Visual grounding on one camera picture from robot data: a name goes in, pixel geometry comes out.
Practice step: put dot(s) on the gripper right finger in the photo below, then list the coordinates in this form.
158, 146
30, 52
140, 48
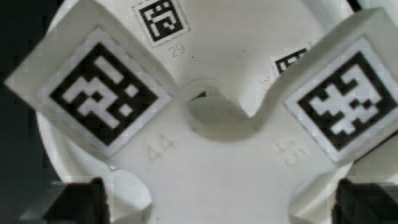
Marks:
366, 203

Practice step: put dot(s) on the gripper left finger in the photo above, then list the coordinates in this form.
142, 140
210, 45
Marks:
71, 205

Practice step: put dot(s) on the white cylindrical table leg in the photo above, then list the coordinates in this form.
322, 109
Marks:
215, 114

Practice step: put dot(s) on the white round table top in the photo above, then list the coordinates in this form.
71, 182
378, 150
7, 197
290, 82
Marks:
190, 180

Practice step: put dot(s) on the white cross-shaped table base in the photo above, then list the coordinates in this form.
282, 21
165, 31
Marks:
98, 87

